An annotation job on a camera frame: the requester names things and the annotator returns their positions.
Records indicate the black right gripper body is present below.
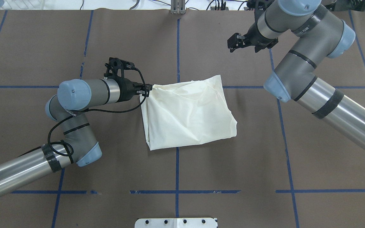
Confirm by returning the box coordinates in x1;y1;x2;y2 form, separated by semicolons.
244;24;278;53

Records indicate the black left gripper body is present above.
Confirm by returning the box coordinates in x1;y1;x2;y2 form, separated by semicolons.
118;79;142;102

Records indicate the white long-sleeve cat shirt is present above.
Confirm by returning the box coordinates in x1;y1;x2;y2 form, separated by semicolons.
141;75;237;151

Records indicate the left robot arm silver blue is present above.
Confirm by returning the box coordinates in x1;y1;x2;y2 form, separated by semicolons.
0;77;153;197

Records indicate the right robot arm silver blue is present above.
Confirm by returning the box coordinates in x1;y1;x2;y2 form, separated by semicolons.
227;0;365;150

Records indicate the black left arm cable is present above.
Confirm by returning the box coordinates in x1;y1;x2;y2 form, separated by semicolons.
47;66;148;157

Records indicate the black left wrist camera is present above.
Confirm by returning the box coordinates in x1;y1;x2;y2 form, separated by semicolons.
103;57;136;80

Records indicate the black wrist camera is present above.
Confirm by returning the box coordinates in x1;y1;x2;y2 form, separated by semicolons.
103;57;136;80
246;0;274;14

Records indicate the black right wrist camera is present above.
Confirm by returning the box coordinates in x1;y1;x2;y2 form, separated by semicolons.
246;0;274;14

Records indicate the aluminium frame post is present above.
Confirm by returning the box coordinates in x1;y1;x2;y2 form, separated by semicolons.
170;0;186;15

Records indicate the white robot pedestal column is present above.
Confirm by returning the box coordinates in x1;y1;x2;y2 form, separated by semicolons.
134;218;218;228

